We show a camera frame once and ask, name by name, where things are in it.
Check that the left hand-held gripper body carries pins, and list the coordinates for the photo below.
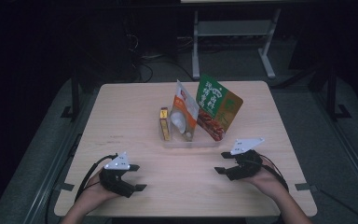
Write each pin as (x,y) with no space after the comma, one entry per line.
(115,180)

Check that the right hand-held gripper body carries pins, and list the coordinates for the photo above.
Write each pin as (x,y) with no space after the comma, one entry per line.
(244,165)

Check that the clear plastic container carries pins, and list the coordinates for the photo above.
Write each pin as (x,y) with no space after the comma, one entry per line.
(195,141)

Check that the green snack packet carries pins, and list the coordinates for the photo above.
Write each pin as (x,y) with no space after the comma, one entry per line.
(217,105)

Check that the small yellow box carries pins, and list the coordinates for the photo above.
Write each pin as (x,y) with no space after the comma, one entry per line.
(164,124)

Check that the white and orange packet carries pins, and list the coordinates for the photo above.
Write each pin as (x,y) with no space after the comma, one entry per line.
(183,112)

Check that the person's left hand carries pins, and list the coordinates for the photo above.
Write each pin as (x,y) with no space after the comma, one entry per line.
(96,193)

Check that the person's right hand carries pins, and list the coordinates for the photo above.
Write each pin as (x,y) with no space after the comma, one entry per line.
(268,180)

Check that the grey tape strip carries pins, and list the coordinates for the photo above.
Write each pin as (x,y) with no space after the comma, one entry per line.
(306,187)
(65,186)

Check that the black metal stand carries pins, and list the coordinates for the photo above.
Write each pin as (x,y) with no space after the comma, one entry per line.
(74,99)
(334,96)

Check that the white metal stand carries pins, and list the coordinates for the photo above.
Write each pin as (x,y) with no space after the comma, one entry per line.
(230,29)

